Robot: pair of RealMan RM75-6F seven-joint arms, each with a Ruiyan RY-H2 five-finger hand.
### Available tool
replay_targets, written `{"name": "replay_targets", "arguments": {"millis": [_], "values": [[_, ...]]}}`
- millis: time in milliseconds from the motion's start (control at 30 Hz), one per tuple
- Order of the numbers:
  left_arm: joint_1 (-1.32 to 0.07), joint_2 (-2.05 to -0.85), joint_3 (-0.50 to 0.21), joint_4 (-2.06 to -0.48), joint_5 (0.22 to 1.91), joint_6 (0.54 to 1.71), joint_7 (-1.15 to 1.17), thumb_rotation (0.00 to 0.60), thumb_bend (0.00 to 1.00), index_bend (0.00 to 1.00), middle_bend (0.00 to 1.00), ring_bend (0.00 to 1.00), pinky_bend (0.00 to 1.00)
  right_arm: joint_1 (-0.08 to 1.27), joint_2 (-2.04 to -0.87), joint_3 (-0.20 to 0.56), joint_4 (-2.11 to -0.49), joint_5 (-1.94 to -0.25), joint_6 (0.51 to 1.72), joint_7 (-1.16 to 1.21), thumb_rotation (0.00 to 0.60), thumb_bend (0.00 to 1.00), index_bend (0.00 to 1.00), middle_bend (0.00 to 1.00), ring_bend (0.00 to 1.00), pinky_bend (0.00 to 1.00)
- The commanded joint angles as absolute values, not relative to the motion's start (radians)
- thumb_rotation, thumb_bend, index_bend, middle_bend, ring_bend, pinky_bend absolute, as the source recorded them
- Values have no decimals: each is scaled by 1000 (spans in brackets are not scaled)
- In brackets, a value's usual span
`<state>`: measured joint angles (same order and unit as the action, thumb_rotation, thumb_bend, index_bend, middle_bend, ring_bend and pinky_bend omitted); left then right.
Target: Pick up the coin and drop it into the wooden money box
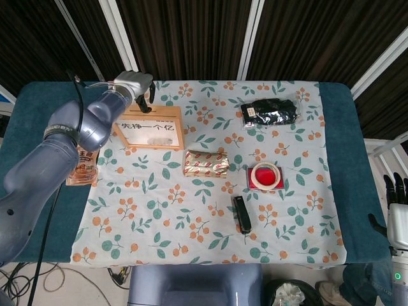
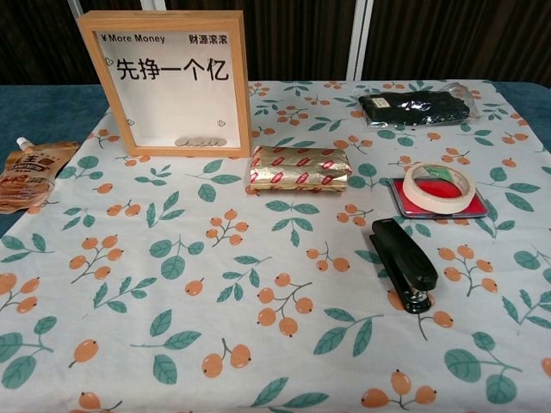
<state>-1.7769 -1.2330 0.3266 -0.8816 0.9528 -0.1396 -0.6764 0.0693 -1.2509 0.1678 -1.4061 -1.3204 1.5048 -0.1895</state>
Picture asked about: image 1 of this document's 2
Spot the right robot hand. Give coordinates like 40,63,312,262
368,171,408,249

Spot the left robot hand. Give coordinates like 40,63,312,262
113,70,157,114

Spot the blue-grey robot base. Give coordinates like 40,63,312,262
127,264,265,306

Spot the person's leg with shoe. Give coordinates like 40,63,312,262
315,261,396,306

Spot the white metal rack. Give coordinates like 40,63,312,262
365,133,408,157

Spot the brown spouted sauce pouch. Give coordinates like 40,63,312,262
66,148,99,187

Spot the gold foil wrapped package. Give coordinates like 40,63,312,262
183,149,230,179

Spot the teal table cover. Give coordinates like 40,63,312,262
0,81,380,265

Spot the white and blue board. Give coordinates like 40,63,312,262
0,83,17,108

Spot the black-bagged trash bin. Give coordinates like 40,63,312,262
264,279,319,306

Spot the black item in plastic bag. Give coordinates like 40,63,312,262
240,98,301,130

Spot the red ink pad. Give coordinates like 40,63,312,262
246,164,284,191

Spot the floral tablecloth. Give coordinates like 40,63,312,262
69,80,348,265

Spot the beige masking tape roll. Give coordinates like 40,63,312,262
250,161,281,189

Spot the black stapler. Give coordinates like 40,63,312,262
233,195,252,235

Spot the wooden coin box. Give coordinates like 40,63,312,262
112,106,186,150

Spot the thin white partition post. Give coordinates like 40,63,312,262
54,0,106,82

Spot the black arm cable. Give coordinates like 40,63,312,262
27,70,116,306

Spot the floor cable bundle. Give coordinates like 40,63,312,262
0,261,131,306

